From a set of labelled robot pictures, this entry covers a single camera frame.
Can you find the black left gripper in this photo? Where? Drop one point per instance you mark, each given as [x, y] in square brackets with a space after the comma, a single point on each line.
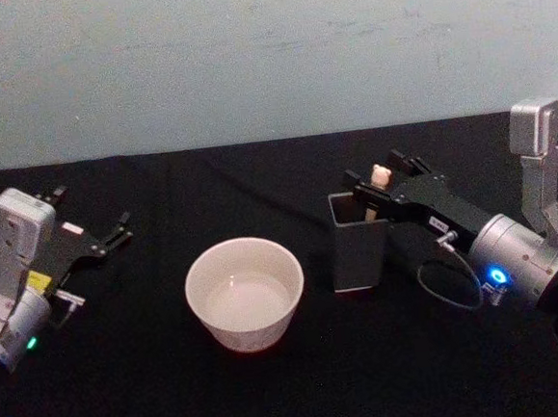
[72, 249]

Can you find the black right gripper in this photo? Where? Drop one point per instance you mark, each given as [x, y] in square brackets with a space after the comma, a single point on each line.
[433, 203]

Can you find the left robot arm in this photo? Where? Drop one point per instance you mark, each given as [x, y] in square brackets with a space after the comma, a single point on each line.
[15, 239]

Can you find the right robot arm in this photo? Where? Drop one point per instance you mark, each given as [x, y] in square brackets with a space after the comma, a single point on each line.
[519, 252]

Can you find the wooden spoon with bear head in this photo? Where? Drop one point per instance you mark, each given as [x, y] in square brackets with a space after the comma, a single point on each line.
[381, 176]

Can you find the dark grey square holder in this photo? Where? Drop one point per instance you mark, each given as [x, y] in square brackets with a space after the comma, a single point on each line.
[360, 255]

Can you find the white ceramic bowl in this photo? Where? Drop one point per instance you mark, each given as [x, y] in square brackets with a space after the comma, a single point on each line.
[245, 298]

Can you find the black table cloth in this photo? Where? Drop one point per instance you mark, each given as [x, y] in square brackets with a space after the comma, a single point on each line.
[294, 395]

